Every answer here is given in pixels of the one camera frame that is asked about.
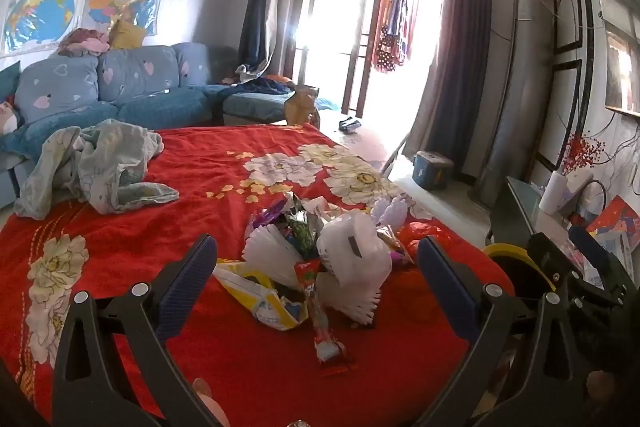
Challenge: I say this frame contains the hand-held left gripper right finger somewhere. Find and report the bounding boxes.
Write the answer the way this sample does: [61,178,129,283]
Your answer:
[415,236,596,427]

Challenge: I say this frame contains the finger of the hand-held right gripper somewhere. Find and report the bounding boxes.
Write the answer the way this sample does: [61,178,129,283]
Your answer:
[527,232,576,303]
[567,224,632,300]

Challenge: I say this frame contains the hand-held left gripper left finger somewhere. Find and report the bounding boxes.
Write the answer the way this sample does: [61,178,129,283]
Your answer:
[52,234,236,427]

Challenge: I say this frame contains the yellow rimmed trash bin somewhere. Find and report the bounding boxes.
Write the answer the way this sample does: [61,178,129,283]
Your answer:
[482,243,558,303]

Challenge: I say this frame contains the yellow snack wrapper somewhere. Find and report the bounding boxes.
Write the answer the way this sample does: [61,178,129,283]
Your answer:
[212,259,311,332]

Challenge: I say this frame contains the purple wrapper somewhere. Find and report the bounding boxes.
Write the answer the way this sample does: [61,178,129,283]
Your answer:
[247,199,288,228]

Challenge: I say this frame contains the green foil wrapper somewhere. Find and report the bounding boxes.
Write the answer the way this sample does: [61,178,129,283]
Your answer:
[285,202,321,253]

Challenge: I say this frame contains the red snack wrapper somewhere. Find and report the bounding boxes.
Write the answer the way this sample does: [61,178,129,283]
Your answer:
[294,259,351,365]

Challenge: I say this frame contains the red printed board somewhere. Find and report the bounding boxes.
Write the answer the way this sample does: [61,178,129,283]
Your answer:
[585,196,640,253]

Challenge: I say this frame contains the white box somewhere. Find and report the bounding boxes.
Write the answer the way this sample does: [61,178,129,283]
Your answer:
[562,169,596,215]

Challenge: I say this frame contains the glass topped media cabinet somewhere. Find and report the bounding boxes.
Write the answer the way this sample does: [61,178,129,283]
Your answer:
[487,176,640,268]

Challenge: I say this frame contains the white paper roll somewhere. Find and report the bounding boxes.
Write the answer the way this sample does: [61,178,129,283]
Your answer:
[539,171,571,215]

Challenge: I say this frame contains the red berry branches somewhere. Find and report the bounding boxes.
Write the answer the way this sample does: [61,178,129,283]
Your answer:
[560,133,606,175]

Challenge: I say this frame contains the red floral blanket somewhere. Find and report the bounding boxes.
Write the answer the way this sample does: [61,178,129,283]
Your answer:
[0,124,516,427]

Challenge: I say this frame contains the blue storage box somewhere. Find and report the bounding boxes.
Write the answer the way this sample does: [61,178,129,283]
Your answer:
[412,151,455,190]

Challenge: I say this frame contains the silver tower air conditioner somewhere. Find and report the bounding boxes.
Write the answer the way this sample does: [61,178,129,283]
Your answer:
[475,0,558,208]

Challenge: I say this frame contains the grey green crumpled cloth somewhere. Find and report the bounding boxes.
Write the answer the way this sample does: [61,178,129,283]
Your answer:
[14,119,180,220]

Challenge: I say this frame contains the dark coffee table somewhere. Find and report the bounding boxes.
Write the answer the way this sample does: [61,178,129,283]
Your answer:
[315,109,406,178]

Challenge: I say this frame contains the blue patterned sofa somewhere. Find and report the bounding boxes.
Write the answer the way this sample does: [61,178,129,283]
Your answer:
[0,42,301,208]

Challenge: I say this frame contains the brown paper bag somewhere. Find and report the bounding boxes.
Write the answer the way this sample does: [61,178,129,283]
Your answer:
[284,84,321,128]

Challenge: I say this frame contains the grey curtain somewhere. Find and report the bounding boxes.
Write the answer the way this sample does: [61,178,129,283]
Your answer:
[410,0,493,152]

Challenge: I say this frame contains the yellow pillow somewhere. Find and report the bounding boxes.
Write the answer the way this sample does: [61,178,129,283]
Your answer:
[107,19,147,52]

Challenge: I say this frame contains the hanging laundry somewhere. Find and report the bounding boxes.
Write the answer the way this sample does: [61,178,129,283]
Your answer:
[372,0,421,72]

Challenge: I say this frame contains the pink clothes pile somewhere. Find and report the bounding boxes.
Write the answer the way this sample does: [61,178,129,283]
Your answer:
[57,28,111,58]

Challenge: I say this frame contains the teal cushion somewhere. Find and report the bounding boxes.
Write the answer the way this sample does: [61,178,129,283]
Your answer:
[0,62,23,102]

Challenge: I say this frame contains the dark blue curtain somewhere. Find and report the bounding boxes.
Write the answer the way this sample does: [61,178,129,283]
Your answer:
[239,0,281,78]

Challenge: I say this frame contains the black wall frame decor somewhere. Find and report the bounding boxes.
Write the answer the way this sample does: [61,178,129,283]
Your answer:
[530,0,596,180]

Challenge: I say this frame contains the country map wall poster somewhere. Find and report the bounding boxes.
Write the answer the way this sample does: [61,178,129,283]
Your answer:
[82,0,163,32]

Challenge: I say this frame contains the world map wall poster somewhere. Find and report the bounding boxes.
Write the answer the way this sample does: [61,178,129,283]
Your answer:
[0,0,82,58]

